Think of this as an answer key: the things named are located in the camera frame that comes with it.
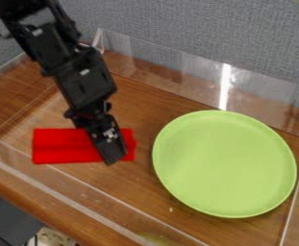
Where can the red rectangular block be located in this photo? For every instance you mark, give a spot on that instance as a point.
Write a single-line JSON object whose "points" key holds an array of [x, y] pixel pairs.
{"points": [[63, 146]]}

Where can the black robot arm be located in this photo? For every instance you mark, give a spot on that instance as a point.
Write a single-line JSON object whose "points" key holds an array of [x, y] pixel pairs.
{"points": [[48, 37]]}

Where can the clear acrylic enclosure wall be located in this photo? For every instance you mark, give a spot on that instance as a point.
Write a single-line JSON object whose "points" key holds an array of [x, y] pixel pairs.
{"points": [[117, 205]]}

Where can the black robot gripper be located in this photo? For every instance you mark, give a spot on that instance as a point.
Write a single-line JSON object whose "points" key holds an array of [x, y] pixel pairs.
{"points": [[87, 86]]}

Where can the green round plate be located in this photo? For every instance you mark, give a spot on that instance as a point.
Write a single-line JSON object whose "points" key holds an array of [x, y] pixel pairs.
{"points": [[224, 163]]}

